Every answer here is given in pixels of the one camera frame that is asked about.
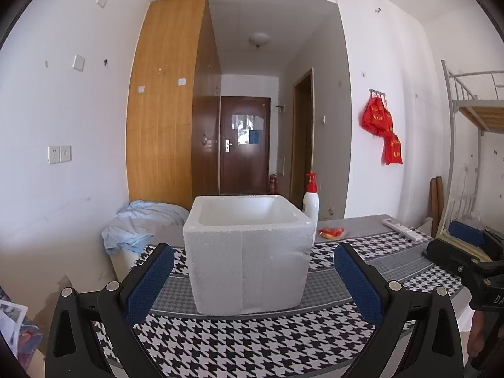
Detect printed papers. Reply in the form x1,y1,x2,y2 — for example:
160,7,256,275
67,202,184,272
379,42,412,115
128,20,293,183
0,298,44,367

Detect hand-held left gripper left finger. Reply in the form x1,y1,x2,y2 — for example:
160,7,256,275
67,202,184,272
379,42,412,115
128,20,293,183
44,243,175,378

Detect white door notice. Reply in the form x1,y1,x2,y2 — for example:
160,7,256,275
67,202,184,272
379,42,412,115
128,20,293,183
232,113,264,131

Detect houndstooth table mat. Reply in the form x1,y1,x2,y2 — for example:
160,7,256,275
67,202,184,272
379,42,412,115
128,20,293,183
92,226,465,373

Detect person's right hand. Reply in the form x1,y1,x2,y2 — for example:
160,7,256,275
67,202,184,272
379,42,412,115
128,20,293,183
468,310,492,367

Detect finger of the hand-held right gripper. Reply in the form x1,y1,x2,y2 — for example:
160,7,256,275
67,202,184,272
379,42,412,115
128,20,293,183
448,220,504,251
426,239,494,280

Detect wooden board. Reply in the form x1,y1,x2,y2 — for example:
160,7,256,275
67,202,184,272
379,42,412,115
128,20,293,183
430,176,444,237

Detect light blue cloth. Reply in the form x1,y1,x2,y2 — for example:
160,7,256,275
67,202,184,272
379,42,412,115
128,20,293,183
101,200,190,255

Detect white metal bunk bed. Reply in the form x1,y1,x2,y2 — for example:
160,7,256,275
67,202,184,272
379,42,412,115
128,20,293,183
440,59,504,245

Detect red printed bag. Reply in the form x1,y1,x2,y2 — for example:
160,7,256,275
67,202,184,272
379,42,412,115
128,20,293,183
381,132,403,165
361,95,394,136

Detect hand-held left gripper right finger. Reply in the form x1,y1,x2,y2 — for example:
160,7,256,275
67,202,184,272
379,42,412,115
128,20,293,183
333,243,465,378

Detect white foam box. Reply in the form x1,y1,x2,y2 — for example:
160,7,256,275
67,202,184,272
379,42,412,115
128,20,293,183
183,194,318,317

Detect white remote control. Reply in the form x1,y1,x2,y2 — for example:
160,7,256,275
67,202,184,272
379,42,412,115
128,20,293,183
383,216,424,242

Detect ceiling lamp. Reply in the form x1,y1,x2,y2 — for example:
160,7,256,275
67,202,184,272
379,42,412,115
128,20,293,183
248,32,271,49

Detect red snack packet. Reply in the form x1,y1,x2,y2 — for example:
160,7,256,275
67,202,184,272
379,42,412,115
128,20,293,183
317,226,347,239

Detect white pump bottle red cap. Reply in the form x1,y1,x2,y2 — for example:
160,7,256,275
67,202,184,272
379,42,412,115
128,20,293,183
302,172,320,225

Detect wooden wardrobe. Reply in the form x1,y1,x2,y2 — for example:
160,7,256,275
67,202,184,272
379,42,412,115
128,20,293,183
125,0,221,205

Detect wooden side door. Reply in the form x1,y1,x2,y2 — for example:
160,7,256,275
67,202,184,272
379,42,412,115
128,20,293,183
290,68,316,213

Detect dark brown door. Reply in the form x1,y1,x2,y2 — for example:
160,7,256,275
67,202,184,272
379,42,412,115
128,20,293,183
219,95,272,195

